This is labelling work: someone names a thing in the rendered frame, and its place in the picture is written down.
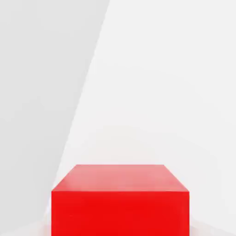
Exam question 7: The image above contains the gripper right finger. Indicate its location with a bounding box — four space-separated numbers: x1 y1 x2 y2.
189 219 228 236

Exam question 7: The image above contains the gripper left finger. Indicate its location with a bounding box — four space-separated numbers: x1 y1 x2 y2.
16 203 52 236

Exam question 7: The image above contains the small red cube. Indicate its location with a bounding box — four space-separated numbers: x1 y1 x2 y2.
51 164 190 236

